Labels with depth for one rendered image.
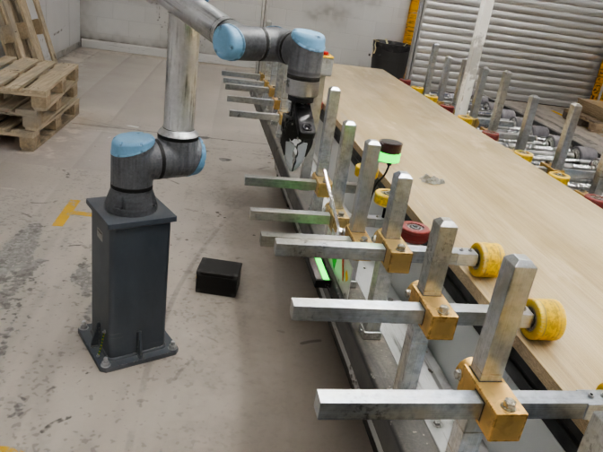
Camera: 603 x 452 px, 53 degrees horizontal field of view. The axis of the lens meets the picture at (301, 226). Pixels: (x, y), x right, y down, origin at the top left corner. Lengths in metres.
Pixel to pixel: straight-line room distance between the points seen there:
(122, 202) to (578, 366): 1.59
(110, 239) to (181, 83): 0.60
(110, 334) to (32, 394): 0.33
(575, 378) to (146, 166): 1.55
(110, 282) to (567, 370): 1.61
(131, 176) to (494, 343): 1.55
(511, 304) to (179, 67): 1.57
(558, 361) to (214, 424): 1.34
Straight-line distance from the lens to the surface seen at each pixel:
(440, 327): 1.11
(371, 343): 1.48
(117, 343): 2.45
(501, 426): 0.93
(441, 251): 1.12
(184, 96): 2.22
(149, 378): 2.43
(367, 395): 0.89
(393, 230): 1.36
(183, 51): 2.19
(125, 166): 2.19
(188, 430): 2.21
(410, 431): 1.26
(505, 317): 0.92
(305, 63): 1.62
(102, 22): 9.61
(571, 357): 1.26
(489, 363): 0.95
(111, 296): 2.33
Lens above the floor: 1.50
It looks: 23 degrees down
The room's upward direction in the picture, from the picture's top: 8 degrees clockwise
